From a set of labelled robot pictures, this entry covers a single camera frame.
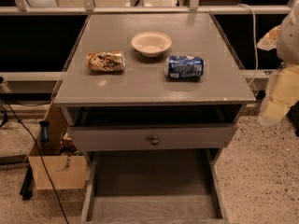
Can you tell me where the white hanging cable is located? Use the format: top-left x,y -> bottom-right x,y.
236,3 -> 260,87

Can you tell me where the black floor cable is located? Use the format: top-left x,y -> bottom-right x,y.
0,94 -> 71,224

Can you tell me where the gold brown crushed snack can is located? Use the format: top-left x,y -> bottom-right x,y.
86,51 -> 125,73

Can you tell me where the white paper bowl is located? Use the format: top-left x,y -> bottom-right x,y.
131,32 -> 172,58

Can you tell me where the metal railing frame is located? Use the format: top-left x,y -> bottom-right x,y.
0,0 -> 299,91

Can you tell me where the grey wooden drawer cabinet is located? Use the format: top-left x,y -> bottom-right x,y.
52,12 -> 257,157

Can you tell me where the blue pepsi can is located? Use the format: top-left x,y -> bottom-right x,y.
164,55 -> 205,78

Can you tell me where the round brass drawer knob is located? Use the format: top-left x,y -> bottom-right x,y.
150,136 -> 159,146

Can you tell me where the open grey middle drawer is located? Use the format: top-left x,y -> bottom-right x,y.
81,149 -> 230,224

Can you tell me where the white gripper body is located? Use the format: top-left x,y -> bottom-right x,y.
277,0 -> 299,64

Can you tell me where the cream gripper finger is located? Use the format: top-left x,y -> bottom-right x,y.
258,64 -> 299,126
257,25 -> 280,51

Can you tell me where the grey closed top drawer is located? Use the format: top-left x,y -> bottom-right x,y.
67,123 -> 237,151

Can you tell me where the brown cardboard box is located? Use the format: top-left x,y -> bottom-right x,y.
28,105 -> 87,189

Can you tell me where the black cylindrical handle tool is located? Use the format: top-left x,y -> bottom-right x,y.
39,120 -> 50,143

